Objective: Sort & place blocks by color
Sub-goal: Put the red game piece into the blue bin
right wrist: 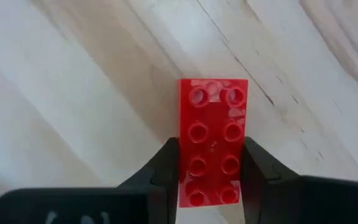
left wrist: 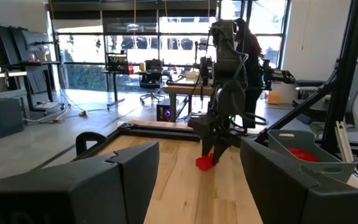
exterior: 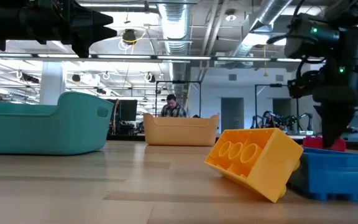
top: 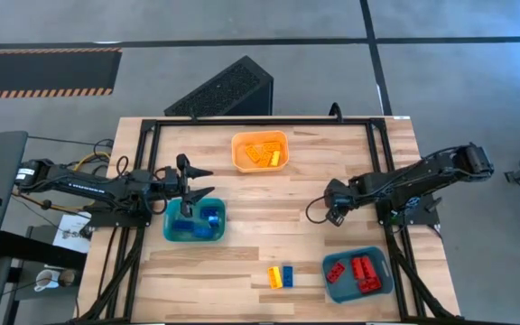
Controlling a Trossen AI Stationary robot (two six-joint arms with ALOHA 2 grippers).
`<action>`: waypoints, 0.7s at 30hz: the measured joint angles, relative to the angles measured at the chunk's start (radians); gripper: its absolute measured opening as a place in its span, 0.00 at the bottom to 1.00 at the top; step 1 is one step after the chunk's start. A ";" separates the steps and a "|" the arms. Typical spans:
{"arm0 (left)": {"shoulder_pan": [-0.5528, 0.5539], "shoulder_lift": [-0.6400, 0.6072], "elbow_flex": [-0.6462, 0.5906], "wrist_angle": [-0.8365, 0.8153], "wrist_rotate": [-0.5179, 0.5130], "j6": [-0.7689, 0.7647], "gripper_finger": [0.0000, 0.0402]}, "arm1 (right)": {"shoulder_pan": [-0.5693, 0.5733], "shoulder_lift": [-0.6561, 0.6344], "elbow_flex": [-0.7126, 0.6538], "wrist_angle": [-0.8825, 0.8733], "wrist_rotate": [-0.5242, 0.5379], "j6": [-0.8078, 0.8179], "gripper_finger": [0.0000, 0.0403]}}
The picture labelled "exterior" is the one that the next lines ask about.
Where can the black monitor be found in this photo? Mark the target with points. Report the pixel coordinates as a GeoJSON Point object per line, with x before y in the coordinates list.
{"type": "Point", "coordinates": [128, 110]}

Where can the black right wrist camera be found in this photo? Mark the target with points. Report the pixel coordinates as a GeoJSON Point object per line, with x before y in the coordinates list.
{"type": "Point", "coordinates": [303, 85]}

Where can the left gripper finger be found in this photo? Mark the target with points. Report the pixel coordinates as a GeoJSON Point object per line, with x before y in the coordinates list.
{"type": "Point", "coordinates": [85, 37]}
{"type": "Point", "coordinates": [85, 17]}

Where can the orange plastic bin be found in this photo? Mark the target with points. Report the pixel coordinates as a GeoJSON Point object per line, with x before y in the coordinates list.
{"type": "Point", "coordinates": [179, 133]}

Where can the person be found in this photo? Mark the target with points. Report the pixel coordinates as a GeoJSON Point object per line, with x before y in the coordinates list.
{"type": "Point", "coordinates": [269, 119]}
{"type": "Point", "coordinates": [173, 110]}
{"type": "Point", "coordinates": [194, 116]}

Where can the yellow hanging pendant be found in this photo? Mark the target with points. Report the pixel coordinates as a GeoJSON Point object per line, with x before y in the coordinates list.
{"type": "Point", "coordinates": [265, 74]}

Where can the silver smooth ventilation duct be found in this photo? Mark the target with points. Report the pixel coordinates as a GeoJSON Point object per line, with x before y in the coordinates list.
{"type": "Point", "coordinates": [259, 21]}

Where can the long linear ceiling light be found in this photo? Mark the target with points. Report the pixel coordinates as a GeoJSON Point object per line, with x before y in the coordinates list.
{"type": "Point", "coordinates": [64, 56]}

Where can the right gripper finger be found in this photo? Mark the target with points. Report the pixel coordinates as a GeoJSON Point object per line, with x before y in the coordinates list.
{"type": "Point", "coordinates": [319, 119]}
{"type": "Point", "coordinates": [336, 124]}

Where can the red toy brick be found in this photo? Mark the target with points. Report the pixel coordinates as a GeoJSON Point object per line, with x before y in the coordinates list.
{"type": "Point", "coordinates": [312, 143]}

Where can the light teal plastic bin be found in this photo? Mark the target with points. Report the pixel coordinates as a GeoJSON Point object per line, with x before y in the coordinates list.
{"type": "Point", "coordinates": [42, 133]}

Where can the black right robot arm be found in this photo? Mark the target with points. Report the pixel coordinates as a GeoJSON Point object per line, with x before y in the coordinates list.
{"type": "Point", "coordinates": [350, 46]}

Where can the yellow toy brick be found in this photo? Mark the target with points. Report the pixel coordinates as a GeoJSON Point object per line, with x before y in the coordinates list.
{"type": "Point", "coordinates": [266, 174]}

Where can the white building column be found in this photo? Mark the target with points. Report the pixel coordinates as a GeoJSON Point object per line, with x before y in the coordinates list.
{"type": "Point", "coordinates": [52, 84]}

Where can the silver ribbed ventilation duct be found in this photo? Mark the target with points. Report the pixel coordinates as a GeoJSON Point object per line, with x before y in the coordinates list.
{"type": "Point", "coordinates": [176, 28]}

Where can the gray door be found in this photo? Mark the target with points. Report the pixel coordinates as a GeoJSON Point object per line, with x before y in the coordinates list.
{"type": "Point", "coordinates": [283, 105]}
{"type": "Point", "coordinates": [232, 112]}

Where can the black background robot arm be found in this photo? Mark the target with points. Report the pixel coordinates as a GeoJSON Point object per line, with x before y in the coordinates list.
{"type": "Point", "coordinates": [306, 121]}

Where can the blue toy brick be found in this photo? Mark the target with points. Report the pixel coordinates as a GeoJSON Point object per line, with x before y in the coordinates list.
{"type": "Point", "coordinates": [337, 177]}

